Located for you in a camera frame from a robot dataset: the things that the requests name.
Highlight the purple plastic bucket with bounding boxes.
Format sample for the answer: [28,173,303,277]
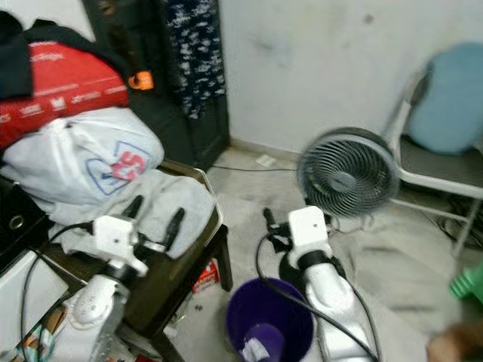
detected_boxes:
[225,278,315,362]

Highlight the green plastic stool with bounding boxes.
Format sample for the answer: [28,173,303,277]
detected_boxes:
[449,262,483,302]

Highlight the grey cloth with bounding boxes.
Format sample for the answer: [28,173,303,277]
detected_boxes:
[57,170,216,259]

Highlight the grey electric fan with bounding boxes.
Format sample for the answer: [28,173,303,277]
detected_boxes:
[278,127,401,286]

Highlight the white metal chair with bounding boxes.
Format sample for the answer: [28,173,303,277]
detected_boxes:
[381,64,483,259]

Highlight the dark floral curtain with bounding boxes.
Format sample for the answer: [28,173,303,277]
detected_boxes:
[166,0,229,120]

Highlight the white drawer cabinet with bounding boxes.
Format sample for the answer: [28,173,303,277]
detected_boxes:
[0,249,70,362]

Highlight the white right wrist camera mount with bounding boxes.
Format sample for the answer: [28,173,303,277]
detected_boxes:
[287,205,332,269]

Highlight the red box with white logos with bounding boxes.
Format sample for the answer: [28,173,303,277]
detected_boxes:
[0,41,131,148]

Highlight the small orange clip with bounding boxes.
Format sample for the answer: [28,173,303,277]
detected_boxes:
[128,70,155,91]

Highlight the crumpled white paper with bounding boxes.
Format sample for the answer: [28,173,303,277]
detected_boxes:
[240,339,266,362]

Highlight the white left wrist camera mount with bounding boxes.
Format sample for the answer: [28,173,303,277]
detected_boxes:
[93,215,149,277]

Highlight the white plastic bag red logo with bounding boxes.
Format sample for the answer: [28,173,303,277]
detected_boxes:
[4,108,165,206]

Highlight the blue cushion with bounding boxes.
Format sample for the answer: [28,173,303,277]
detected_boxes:
[408,41,483,155]

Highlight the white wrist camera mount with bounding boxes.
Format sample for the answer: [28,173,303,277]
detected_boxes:
[287,205,332,269]
[93,215,149,277]

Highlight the thin black power cord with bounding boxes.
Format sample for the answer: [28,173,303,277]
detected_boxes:
[208,164,303,173]

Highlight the red packet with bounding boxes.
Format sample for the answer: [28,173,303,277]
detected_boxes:
[192,259,221,293]

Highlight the dark wardrobe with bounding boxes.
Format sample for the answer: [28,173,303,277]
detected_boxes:
[83,0,231,170]

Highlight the black garment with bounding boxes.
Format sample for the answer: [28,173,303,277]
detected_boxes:
[0,11,129,99]

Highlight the black box with round hole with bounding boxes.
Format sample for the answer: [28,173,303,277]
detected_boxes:
[0,185,58,274]

